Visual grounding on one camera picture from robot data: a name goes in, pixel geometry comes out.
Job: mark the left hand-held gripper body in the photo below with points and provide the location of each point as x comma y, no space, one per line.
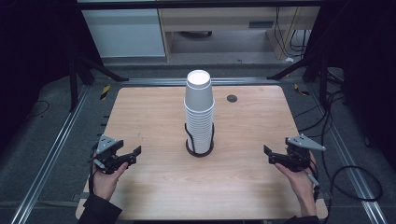
107,149

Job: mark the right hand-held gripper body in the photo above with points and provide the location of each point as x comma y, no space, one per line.
299,155

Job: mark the black cup holder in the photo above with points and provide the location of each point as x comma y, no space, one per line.
199,154

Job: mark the stack of white paper cups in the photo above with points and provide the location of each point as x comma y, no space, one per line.
199,130

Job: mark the person's right hand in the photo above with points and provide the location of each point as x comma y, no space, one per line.
302,183

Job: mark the person's left hand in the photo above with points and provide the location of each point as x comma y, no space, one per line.
104,185

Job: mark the grey tape piece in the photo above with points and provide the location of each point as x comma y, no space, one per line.
77,197
323,196

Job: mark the yellow black striped tape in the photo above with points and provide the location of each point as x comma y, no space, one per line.
301,90
105,92

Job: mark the black metal stand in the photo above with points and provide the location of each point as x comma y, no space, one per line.
73,90
323,84

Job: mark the black round table grommet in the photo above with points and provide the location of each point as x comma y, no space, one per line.
232,98

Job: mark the small white floor object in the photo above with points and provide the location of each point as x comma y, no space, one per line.
289,59

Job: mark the white cabinet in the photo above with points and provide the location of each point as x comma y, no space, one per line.
124,34

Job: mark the dark object under desk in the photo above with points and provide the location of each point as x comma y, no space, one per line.
196,33

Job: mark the light wooden desk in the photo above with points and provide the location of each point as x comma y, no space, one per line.
218,18

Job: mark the aluminium floor rail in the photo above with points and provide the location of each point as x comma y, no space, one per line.
155,81
351,168
49,155

